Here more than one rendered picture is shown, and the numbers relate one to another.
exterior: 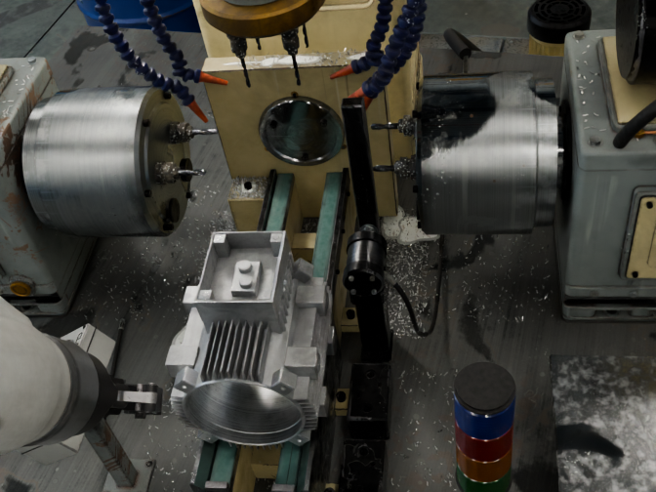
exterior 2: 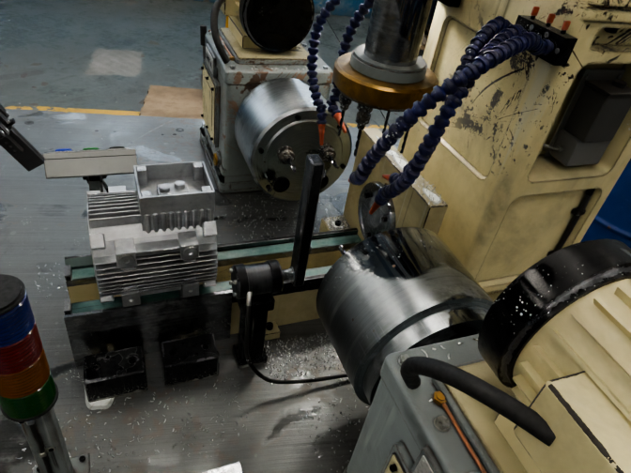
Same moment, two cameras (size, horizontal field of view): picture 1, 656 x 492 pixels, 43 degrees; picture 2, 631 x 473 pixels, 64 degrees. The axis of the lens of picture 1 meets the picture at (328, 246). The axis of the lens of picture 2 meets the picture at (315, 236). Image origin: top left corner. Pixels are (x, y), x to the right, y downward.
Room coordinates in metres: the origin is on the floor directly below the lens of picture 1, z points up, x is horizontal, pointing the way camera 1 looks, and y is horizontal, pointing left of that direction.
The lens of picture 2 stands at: (0.46, -0.58, 1.62)
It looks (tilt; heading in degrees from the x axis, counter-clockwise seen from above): 38 degrees down; 49
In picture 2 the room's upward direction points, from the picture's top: 10 degrees clockwise
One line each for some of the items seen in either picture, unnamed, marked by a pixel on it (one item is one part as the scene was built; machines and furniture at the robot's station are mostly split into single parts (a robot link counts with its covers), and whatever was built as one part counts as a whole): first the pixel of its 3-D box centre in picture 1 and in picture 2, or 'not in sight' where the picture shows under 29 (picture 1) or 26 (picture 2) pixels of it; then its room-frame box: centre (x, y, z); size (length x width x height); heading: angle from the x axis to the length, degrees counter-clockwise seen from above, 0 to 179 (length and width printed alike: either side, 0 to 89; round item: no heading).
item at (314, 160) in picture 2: (361, 174); (304, 225); (0.88, -0.07, 1.12); 0.04 x 0.03 x 0.26; 166
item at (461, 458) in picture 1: (483, 447); (18, 365); (0.44, -0.12, 1.10); 0.06 x 0.06 x 0.04
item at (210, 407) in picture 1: (256, 350); (153, 240); (0.69, 0.12, 1.02); 0.20 x 0.19 x 0.19; 166
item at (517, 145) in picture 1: (500, 153); (415, 334); (0.96, -0.29, 1.04); 0.41 x 0.25 x 0.25; 76
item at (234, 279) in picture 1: (247, 283); (174, 195); (0.73, 0.11, 1.11); 0.12 x 0.11 x 0.07; 166
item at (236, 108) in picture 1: (309, 129); (395, 228); (1.19, -0.01, 0.97); 0.30 x 0.11 x 0.34; 76
